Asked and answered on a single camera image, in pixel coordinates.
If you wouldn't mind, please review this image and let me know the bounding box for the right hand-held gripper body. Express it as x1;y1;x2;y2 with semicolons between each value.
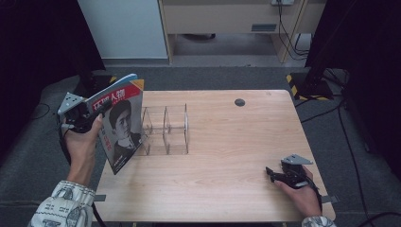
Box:
281;153;314;190

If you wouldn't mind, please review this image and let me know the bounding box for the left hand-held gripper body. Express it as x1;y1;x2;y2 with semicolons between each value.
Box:
57;92;96;133

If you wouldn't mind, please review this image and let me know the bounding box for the portrait cover magazine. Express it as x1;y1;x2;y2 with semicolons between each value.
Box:
84;73;147;176

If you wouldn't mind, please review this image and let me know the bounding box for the clear acrylic file rack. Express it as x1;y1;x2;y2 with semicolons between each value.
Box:
135;103;190;156

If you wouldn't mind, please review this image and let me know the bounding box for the person's right hand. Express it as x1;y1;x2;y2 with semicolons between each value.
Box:
273;166;323;218

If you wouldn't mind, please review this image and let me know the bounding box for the person's left hand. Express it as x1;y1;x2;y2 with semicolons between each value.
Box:
64;113;104;160

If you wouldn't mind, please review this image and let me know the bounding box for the black curtain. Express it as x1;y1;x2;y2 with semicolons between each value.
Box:
0;0;107;159
305;0;401;181

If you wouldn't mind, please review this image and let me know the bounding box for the white panel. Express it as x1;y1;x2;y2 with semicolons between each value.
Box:
77;0;168;60

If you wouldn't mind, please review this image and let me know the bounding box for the dark flat object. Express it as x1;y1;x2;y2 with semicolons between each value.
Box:
183;32;217;42

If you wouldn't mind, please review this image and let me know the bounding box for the right hand-held gripper cable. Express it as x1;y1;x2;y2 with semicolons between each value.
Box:
296;169;323;212

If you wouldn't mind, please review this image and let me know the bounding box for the hand-held gripper cable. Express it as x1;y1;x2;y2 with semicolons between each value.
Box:
296;169;323;212
56;113;108;227

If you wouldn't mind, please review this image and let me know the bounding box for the left hand-held gripper cable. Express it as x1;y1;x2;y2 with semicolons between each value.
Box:
56;113;108;227

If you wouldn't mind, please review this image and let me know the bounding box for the black floor cable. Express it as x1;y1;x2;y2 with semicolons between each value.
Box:
358;211;401;227
299;99;345;125
32;102;51;121
336;103;373;227

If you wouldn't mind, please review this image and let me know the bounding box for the black power cable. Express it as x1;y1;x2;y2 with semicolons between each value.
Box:
277;3;309;61

